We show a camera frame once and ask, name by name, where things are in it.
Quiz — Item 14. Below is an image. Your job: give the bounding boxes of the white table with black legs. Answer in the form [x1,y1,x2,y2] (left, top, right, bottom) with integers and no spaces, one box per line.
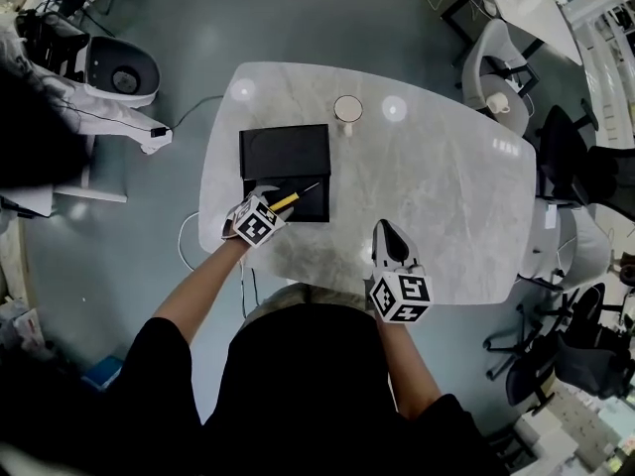
[440,0,585,67]

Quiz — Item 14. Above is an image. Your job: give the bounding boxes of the person's left forearm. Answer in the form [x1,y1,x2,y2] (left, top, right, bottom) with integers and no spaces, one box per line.
[150,238,250,355]

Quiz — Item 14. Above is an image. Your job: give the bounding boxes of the person's black shirt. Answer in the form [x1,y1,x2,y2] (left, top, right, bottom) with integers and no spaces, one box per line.
[118,302,503,476]

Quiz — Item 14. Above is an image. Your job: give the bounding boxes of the black floor cable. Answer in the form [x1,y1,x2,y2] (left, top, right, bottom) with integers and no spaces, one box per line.
[239,259,260,318]

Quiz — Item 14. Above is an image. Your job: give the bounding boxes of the white side table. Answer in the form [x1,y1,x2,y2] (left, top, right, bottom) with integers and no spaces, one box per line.
[0,131,129,220]

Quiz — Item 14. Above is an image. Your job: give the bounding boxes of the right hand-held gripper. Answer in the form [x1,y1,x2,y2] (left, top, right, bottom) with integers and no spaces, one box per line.
[368,218,436,325]

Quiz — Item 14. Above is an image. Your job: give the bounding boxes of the person's right forearm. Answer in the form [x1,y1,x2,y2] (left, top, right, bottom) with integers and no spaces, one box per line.
[378,314,444,421]

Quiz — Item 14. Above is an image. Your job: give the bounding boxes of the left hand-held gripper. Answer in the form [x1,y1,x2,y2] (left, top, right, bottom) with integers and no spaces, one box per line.
[220,181,296,251]

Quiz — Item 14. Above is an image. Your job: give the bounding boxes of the white shelving unit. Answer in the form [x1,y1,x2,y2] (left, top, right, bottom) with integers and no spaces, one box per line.
[564,0,635,149]

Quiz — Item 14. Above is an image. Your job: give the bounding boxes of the coiled white cable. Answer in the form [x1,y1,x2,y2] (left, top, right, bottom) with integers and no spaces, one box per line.
[177,209,203,273]

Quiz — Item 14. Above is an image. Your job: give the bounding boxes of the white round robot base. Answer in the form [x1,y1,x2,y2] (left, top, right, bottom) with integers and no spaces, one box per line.
[82,35,163,110]

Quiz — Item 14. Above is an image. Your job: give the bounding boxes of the black box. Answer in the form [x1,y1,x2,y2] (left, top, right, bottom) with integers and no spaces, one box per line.
[238,123,333,225]

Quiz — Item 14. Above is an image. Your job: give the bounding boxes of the grey shell chair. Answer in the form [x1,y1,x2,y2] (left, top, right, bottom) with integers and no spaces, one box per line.
[517,199,612,293]
[459,17,543,139]

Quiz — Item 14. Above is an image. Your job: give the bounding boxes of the blue crate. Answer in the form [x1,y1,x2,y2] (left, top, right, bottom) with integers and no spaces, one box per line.
[80,354,126,392]

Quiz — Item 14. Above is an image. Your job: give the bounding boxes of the small white cup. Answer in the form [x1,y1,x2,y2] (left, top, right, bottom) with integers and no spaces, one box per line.
[485,91,512,115]

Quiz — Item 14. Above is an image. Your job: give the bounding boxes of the yellow-handled screwdriver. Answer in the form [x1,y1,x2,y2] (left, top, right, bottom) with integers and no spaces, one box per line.
[268,180,322,214]

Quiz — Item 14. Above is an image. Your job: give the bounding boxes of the white mug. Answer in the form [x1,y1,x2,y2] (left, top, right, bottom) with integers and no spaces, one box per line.
[332,94,365,139]

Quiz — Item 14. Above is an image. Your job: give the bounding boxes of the black mesh office chair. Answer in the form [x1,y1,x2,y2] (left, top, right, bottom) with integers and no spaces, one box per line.
[484,282,635,408]
[534,98,635,223]

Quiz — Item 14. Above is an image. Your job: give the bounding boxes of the black cable with plug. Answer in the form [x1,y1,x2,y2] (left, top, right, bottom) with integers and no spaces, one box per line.
[150,94,225,139]

